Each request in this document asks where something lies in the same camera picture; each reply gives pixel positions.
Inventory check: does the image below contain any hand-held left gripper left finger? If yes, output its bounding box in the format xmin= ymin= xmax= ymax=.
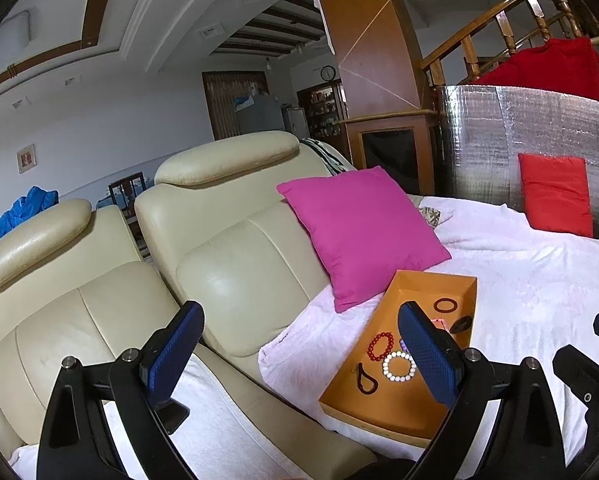
xmin=36 ymin=300 xmax=206 ymax=480

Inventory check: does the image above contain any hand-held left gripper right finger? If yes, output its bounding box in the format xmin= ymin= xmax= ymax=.
xmin=397 ymin=301 xmax=568 ymax=480

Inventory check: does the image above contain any red beaded bracelet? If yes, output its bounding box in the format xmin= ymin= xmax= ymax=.
xmin=367 ymin=332 xmax=395 ymax=361

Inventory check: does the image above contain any orange cardboard box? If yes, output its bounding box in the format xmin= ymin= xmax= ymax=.
xmin=318 ymin=269 xmax=479 ymax=449

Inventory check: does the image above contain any cream leather sofa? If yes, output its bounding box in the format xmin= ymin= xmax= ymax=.
xmin=0 ymin=130 xmax=380 ymax=480

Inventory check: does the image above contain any pale pink blanket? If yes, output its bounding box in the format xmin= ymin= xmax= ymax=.
xmin=256 ymin=195 xmax=599 ymax=480

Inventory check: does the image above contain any white towel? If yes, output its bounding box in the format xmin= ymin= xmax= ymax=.
xmin=6 ymin=350 xmax=326 ymax=480

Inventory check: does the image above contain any pink pillow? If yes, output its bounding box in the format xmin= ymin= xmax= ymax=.
xmin=276 ymin=165 xmax=453 ymax=314

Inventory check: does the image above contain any patterned cloth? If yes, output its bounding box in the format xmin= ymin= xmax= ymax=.
xmin=419 ymin=204 xmax=455 ymax=231

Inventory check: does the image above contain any red cushion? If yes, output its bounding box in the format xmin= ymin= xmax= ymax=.
xmin=518 ymin=153 xmax=595 ymax=238

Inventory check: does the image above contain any dark wooden chair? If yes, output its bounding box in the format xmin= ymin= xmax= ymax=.
xmin=108 ymin=171 xmax=148 ymax=234

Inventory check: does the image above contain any blue clothing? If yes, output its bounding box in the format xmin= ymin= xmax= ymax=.
xmin=0 ymin=185 xmax=60 ymax=244

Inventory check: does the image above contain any silver foil panel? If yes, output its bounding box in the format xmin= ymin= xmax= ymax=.
xmin=437 ymin=85 xmax=599 ymax=239

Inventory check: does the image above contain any black and white striped cloth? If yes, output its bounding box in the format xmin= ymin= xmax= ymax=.
xmin=299 ymin=137 xmax=358 ymax=176

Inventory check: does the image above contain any wooden cabinet with glass door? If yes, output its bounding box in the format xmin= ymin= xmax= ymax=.
xmin=339 ymin=110 xmax=443 ymax=197

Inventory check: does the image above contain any wooden lattice door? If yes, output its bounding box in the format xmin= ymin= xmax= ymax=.
xmin=202 ymin=70 xmax=270 ymax=142

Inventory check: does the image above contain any grey refrigerator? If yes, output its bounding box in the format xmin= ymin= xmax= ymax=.
xmin=236 ymin=95 xmax=286 ymax=137

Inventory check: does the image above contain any white appliance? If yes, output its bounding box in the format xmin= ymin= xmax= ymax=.
xmin=284 ymin=106 xmax=308 ymax=141

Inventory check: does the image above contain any dark display cabinet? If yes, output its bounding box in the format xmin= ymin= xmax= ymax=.
xmin=296 ymin=81 xmax=350 ymax=146

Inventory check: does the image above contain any red cloth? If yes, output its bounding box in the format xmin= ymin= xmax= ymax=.
xmin=472 ymin=36 xmax=599 ymax=101

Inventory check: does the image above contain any wooden column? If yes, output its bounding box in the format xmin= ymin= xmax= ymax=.
xmin=305 ymin=0 xmax=423 ymax=122

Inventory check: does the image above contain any wooden stair railing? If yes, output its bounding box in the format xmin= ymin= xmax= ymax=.
xmin=419 ymin=0 xmax=599 ymax=92

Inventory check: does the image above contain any white beaded bracelet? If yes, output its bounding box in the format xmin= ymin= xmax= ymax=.
xmin=382 ymin=351 xmax=417 ymax=384

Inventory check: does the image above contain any black looped hair tie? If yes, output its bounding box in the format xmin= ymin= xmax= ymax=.
xmin=355 ymin=362 xmax=381 ymax=395

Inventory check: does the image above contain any framed wall picture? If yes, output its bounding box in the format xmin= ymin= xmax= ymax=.
xmin=18 ymin=143 xmax=37 ymax=175

